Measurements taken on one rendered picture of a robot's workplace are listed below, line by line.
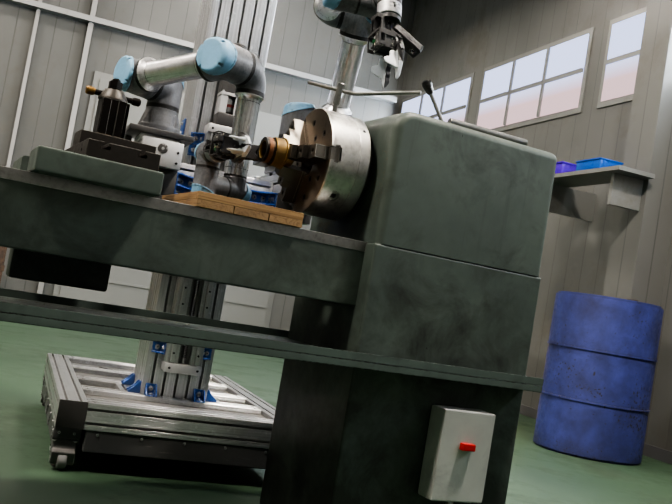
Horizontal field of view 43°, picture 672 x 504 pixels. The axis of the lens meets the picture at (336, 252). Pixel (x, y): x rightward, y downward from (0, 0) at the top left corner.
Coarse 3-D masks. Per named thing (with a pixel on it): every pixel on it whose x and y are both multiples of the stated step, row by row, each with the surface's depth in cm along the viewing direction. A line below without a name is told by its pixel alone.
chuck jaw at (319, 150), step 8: (320, 144) 238; (296, 152) 243; (304, 152) 240; (312, 152) 239; (320, 152) 238; (328, 152) 239; (336, 152) 238; (296, 160) 245; (304, 160) 243; (312, 160) 242; (320, 160) 241; (336, 160) 238
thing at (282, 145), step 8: (264, 144) 248; (272, 144) 242; (280, 144) 243; (288, 144) 244; (264, 152) 248; (272, 152) 242; (280, 152) 242; (288, 152) 243; (264, 160) 243; (272, 160) 244; (280, 160) 243; (288, 160) 245; (280, 168) 246
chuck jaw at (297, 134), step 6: (294, 120) 255; (294, 126) 254; (300, 126) 255; (306, 126) 256; (288, 132) 252; (294, 132) 252; (300, 132) 253; (306, 132) 254; (282, 138) 250; (288, 138) 249; (294, 138) 250; (300, 138) 252; (306, 138) 253; (294, 144) 249; (300, 144) 250; (306, 144) 252
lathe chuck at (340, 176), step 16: (320, 112) 249; (336, 112) 249; (320, 128) 247; (336, 128) 240; (352, 128) 243; (336, 144) 238; (352, 144) 241; (352, 160) 240; (304, 176) 251; (320, 176) 241; (336, 176) 239; (352, 176) 240; (304, 192) 249; (320, 192) 240; (304, 208) 247; (320, 208) 245; (336, 208) 246
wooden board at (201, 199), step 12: (192, 192) 223; (204, 192) 218; (192, 204) 221; (204, 204) 218; (216, 204) 220; (228, 204) 221; (240, 204) 223; (252, 204) 224; (252, 216) 224; (264, 216) 226; (276, 216) 227; (288, 216) 229; (300, 216) 231
